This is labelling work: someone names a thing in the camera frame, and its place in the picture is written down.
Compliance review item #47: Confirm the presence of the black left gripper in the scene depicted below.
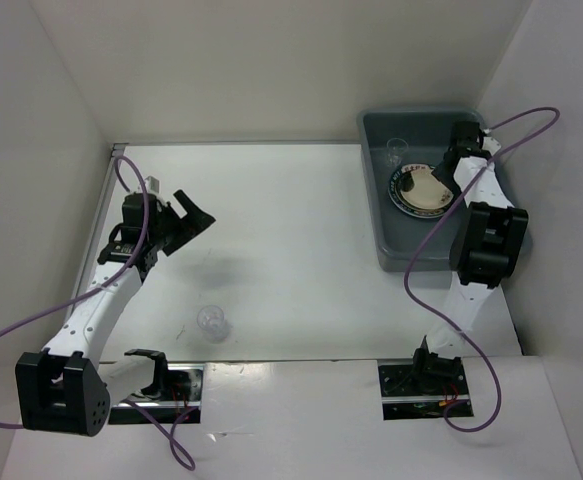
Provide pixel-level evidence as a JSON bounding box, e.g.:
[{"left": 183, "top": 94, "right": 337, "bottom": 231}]
[{"left": 148, "top": 190, "right": 214, "bottom": 255}]

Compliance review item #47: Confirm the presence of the beige dish with dark spot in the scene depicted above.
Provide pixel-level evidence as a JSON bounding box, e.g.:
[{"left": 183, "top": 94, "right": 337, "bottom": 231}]
[{"left": 396, "top": 164, "right": 454, "bottom": 212}]

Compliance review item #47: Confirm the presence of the clear plastic cup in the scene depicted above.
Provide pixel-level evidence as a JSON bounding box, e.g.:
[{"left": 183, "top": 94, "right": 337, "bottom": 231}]
[
  {"left": 197, "top": 305, "right": 229, "bottom": 343},
  {"left": 385, "top": 137, "right": 409, "bottom": 168}
]

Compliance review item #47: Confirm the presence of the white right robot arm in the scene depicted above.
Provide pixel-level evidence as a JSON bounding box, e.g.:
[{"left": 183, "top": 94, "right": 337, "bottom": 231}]
[{"left": 398, "top": 121, "right": 529, "bottom": 395}]

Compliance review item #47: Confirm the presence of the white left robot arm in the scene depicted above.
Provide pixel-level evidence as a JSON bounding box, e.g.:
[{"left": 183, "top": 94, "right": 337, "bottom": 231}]
[{"left": 15, "top": 190, "right": 215, "bottom": 436}]

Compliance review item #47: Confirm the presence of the clear plastic cup in bin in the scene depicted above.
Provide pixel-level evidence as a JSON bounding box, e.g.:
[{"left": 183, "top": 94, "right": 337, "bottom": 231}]
[{"left": 385, "top": 137, "right": 409, "bottom": 168}]

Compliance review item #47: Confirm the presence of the grey plastic bin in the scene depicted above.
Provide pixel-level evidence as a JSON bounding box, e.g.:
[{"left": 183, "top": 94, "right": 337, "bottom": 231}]
[{"left": 357, "top": 106, "right": 521, "bottom": 272}]

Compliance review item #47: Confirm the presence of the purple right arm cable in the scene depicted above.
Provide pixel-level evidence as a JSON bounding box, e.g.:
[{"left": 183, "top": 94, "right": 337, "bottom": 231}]
[{"left": 403, "top": 106, "right": 561, "bottom": 431}]

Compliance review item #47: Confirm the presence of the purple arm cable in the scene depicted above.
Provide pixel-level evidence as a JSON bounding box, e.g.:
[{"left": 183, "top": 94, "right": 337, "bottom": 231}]
[
  {"left": 403, "top": 106, "right": 561, "bottom": 431},
  {"left": 0, "top": 155, "right": 196, "bottom": 471}
]

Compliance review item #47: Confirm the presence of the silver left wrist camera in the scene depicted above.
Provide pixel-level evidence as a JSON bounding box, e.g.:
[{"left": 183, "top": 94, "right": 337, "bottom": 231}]
[{"left": 145, "top": 176, "right": 160, "bottom": 195}]

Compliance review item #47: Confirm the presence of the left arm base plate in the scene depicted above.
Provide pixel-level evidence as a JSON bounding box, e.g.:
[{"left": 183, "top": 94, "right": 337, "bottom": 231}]
[{"left": 127, "top": 362, "right": 205, "bottom": 425}]

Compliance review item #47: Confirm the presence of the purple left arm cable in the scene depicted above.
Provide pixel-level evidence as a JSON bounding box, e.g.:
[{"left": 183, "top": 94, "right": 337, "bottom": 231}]
[{"left": 0, "top": 155, "right": 196, "bottom": 471}]

